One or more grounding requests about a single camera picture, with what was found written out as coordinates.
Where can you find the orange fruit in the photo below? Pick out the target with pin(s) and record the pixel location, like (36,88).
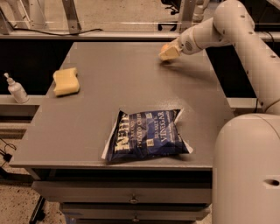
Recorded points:
(164,47)

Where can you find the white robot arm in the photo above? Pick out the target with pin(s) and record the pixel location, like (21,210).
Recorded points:
(246,158)

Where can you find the yellow sponge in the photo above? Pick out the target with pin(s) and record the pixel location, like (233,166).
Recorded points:
(66,82)

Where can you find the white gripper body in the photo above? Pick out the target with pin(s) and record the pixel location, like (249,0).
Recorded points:
(185,44)

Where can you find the white pump bottle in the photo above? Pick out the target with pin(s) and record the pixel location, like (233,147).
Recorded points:
(16,90)

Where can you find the lower drawer knob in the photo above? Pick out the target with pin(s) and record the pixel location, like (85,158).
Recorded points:
(135,219)

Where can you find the grey drawer cabinet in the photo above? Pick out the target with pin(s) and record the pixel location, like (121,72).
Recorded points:
(63,146)

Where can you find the blue chip bag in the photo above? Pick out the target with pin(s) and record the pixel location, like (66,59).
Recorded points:
(144,135)

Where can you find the top drawer knob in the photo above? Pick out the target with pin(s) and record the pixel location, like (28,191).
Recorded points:
(133,200)

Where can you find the drawer knob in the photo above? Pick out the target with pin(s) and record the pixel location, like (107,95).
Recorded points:
(135,219)
(133,200)

